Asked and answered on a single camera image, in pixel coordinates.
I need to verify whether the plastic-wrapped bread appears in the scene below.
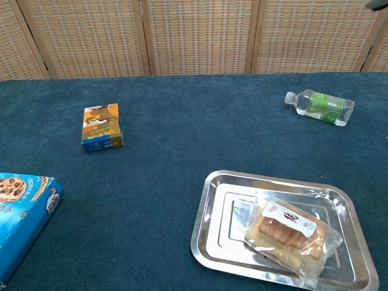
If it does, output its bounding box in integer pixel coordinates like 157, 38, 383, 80
242, 190, 344, 289

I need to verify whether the blue tablecloth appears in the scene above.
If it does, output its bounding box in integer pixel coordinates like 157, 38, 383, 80
0, 71, 388, 291

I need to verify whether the blue chocolate cookie box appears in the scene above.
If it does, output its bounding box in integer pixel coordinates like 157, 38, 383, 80
0, 172, 65, 287

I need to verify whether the woven wooden folding screen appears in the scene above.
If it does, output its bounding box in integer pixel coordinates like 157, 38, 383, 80
0, 0, 388, 82

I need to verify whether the clear green-label water bottle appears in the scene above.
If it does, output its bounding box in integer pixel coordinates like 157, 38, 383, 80
284, 89, 356, 127

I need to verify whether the small orange blue carton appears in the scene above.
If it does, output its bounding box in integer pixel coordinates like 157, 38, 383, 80
81, 102, 124, 154

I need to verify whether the rectangular stainless steel tray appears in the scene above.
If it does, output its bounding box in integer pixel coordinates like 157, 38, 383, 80
190, 169, 380, 291

